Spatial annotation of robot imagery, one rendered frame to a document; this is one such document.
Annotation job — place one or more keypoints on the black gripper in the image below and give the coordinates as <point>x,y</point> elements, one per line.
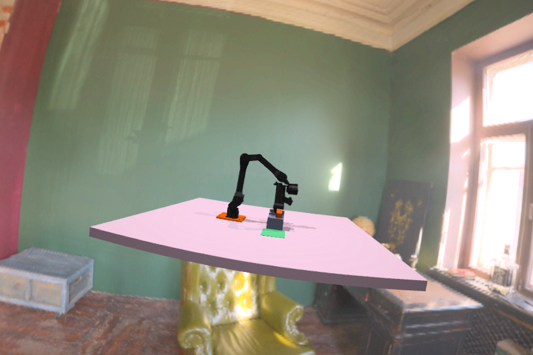
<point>278,204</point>

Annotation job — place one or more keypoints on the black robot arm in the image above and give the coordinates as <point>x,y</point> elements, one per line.
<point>233,210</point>

